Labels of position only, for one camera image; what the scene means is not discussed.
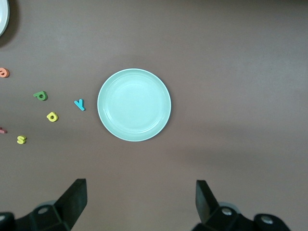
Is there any green plate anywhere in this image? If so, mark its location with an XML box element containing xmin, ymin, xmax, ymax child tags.
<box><xmin>97</xmin><ymin>68</ymin><xmax>172</xmax><ymax>142</ymax></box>

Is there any teal letter y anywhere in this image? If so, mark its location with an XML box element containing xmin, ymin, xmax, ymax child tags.
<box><xmin>74</xmin><ymin>99</ymin><xmax>86</xmax><ymax>112</ymax></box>

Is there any beige plate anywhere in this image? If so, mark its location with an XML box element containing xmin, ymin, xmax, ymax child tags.
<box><xmin>0</xmin><ymin>0</ymin><xmax>10</xmax><ymax>37</ymax></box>

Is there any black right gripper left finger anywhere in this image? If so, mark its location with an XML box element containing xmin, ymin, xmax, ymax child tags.
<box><xmin>0</xmin><ymin>178</ymin><xmax>87</xmax><ymax>231</ymax></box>

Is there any yellow letter a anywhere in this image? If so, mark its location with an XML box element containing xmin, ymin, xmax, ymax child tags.
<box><xmin>46</xmin><ymin>111</ymin><xmax>59</xmax><ymax>122</ymax></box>

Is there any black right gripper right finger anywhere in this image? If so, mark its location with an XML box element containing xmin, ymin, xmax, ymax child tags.
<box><xmin>192</xmin><ymin>180</ymin><xmax>292</xmax><ymax>231</ymax></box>

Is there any brown table mat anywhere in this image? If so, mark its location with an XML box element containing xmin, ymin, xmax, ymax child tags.
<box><xmin>0</xmin><ymin>0</ymin><xmax>308</xmax><ymax>231</ymax></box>

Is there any green letter p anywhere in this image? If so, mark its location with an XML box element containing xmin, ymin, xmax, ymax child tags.
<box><xmin>33</xmin><ymin>90</ymin><xmax>48</xmax><ymax>102</ymax></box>

